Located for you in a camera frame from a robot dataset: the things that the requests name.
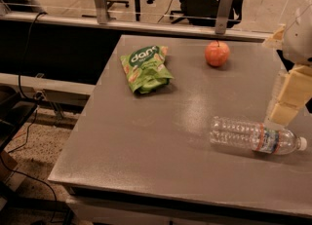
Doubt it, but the yellow segmented gripper finger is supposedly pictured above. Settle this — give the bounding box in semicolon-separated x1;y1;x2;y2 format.
262;24;286;50
266;64;312;128

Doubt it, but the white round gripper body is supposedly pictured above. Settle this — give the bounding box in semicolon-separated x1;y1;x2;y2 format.
282;0;312;65

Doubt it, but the clear plastic water bottle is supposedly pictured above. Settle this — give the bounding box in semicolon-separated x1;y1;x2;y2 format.
210;117;307;155

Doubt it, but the red apple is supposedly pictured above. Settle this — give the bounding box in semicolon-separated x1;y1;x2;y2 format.
205;41;230;67

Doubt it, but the black office chair right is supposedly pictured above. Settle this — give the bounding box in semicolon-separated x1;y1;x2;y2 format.
165;0;253;28

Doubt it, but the green chip bag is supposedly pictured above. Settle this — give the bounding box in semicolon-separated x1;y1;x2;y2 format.
120;45;174;94

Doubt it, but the black side cart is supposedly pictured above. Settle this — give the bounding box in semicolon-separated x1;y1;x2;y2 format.
0;85;37;152

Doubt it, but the right metal barrier post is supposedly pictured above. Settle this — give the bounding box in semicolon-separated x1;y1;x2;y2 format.
215;0;233;35

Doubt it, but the metal barrier post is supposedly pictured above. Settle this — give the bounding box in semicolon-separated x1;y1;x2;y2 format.
94;0;111;24
215;0;233;35

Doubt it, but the left metal barrier post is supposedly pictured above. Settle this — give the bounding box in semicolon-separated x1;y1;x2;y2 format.
94;0;111;24

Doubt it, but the black power cable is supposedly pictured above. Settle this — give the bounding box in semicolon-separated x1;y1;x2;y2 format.
0;12;59;225

